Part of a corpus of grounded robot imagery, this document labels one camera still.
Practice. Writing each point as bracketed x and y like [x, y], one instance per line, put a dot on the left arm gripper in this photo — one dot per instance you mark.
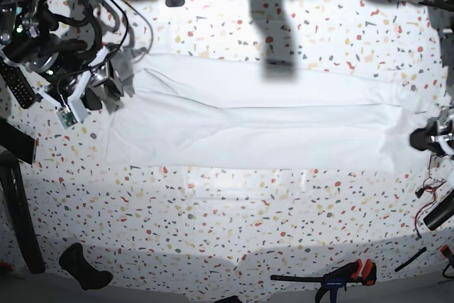
[433, 139]

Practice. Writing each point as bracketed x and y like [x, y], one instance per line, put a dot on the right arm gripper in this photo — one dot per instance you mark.
[84, 90]

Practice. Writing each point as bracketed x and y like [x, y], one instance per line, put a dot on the white T-shirt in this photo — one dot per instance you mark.
[193, 111]

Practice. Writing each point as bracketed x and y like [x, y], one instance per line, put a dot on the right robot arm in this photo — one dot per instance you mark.
[49, 56]

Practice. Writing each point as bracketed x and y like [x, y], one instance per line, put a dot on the black cylinder right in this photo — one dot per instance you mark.
[440, 214]

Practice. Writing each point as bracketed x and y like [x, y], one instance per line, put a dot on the black TV remote control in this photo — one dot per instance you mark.
[19, 85]

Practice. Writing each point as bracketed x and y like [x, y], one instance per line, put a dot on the black flat case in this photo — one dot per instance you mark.
[18, 143]

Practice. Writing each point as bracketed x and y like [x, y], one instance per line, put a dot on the small black stick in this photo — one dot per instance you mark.
[411, 259]

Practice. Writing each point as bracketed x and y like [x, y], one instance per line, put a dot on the small orange black device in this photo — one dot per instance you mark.
[445, 251]

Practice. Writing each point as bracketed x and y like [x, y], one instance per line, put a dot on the black cylindrical tube left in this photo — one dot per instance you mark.
[18, 209]

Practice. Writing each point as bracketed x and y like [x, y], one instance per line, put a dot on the black orange bar clamp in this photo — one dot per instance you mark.
[351, 273]

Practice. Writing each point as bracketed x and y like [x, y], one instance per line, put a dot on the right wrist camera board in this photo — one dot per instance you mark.
[66, 117]

